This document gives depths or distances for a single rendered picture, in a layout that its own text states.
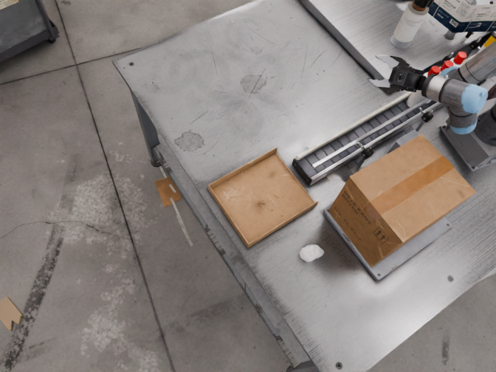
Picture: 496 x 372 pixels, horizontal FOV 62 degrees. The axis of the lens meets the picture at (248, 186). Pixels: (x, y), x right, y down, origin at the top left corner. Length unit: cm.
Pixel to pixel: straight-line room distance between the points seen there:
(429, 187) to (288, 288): 54
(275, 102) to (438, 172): 70
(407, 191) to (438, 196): 9
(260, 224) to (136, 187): 117
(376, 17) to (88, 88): 179
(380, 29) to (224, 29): 69
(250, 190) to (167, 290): 93
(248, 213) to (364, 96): 73
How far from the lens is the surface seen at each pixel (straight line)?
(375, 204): 125
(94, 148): 266
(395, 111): 177
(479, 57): 148
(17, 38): 303
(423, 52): 204
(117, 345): 226
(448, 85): 137
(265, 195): 151
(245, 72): 181
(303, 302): 141
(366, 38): 199
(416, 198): 131
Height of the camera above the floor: 220
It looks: 64 degrees down
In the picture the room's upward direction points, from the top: 9 degrees clockwise
